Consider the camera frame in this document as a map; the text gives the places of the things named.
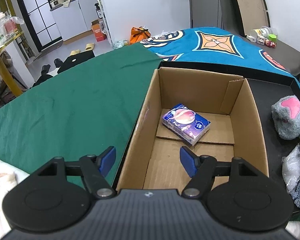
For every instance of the black shoe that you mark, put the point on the black shoe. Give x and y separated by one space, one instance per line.
58 62
45 68

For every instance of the cream cloth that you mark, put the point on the cream cloth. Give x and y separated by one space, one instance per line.
66 3

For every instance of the small red toy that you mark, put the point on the small red toy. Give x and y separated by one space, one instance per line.
271 43

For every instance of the brown cardboard box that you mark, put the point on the brown cardboard box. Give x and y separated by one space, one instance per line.
170 170

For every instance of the orange carton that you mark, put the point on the orange carton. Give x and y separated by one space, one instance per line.
98 31

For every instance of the clear plastic bag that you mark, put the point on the clear plastic bag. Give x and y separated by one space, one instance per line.
293 165

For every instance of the blue patterned blanket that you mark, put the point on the blue patterned blanket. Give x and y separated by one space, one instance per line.
240 52

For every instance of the yellow slipper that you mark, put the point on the yellow slipper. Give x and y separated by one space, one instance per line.
90 47
74 52

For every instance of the clear plastic jar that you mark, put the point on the clear plastic jar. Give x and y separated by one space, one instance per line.
2 25

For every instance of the white fluffy blanket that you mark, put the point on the white fluffy blanket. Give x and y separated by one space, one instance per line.
2 192

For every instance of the grey blue fuzzy cloth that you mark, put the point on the grey blue fuzzy cloth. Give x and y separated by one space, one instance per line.
298 192

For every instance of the black framed sliding door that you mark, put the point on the black framed sliding door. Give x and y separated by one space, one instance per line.
40 12

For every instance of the purple tissue pack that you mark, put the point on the purple tissue pack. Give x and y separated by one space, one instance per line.
185 123

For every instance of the white charger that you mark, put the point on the white charger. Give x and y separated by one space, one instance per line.
251 39

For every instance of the green patterned plastic bag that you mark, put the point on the green patterned plastic bag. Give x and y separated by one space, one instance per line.
120 44

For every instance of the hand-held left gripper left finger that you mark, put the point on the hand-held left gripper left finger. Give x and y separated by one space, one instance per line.
108 160

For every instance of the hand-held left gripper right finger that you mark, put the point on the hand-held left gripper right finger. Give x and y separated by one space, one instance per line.
187 160

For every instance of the green cloth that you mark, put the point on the green cloth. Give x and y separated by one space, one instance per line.
77 105

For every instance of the orange bag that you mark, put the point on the orange bag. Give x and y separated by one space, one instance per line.
137 36

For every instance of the grey leaning panel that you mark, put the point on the grey leaning panel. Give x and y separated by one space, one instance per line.
205 2

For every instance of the black tray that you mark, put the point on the black tray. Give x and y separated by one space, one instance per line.
267 100

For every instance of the white kitchen cabinet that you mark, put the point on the white kitchen cabinet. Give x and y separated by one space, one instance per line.
72 20

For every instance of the spray bottle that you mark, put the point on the spray bottle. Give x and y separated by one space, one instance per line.
98 10

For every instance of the grey pink plush toy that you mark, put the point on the grey pink plush toy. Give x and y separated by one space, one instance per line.
287 125

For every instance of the white storage rack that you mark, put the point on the white storage rack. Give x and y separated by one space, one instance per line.
106 22

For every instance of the yellow table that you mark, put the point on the yellow table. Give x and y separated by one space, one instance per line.
5 75

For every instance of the small white figure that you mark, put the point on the small white figure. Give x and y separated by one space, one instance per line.
261 40

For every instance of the black framed brown board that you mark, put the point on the black framed brown board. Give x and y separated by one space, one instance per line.
250 2

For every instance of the green cup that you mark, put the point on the green cup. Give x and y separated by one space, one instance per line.
272 37

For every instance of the black and white clothes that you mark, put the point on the black and white clothes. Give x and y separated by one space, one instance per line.
47 76

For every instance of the red box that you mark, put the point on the red box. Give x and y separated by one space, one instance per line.
10 27

